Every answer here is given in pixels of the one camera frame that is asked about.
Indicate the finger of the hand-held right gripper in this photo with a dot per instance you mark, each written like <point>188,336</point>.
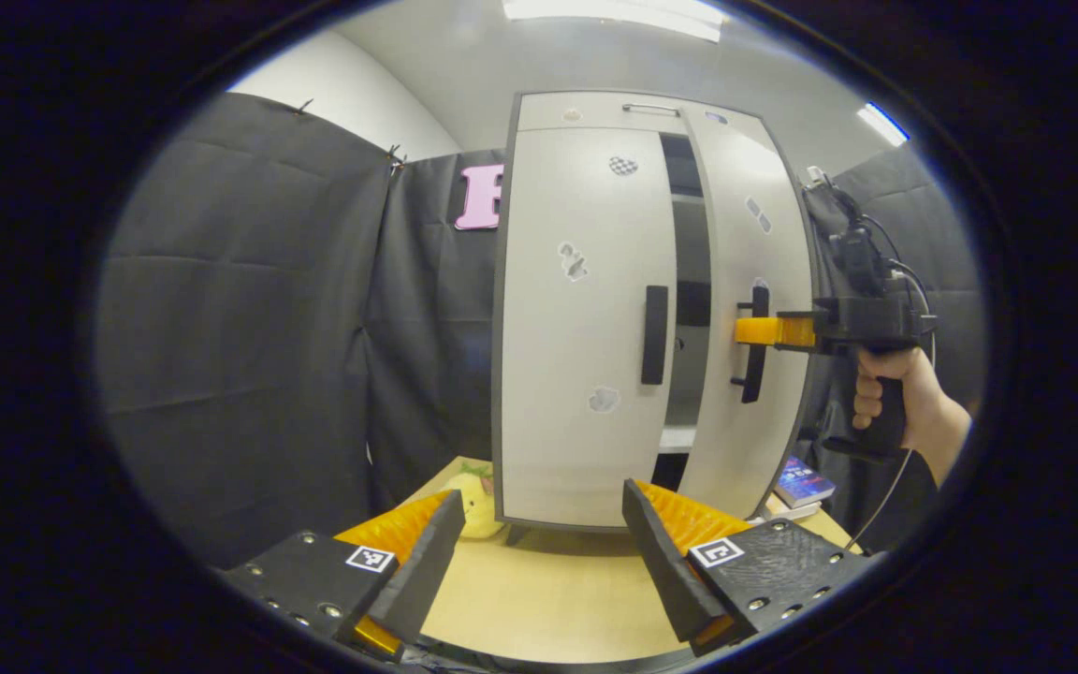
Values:
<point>773,330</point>

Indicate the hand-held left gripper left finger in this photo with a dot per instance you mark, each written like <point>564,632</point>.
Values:
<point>422,571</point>

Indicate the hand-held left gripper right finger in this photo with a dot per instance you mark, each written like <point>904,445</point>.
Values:
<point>665,562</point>

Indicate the grey double-door shoe cabinet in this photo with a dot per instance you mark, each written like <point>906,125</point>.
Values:
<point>576,110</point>

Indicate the yellow plush toy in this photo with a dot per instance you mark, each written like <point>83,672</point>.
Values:
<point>478,510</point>

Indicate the white booklet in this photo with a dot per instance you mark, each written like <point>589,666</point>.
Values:
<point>787,511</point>

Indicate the blue book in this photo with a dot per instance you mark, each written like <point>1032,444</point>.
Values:
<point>803,482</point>

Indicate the small ceiling light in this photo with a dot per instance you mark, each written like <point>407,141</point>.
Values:
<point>882,124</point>

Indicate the black backdrop cloth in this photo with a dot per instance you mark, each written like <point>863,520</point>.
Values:
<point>240,328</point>

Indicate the large ceiling light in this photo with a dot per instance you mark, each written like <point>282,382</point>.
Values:
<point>614,14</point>

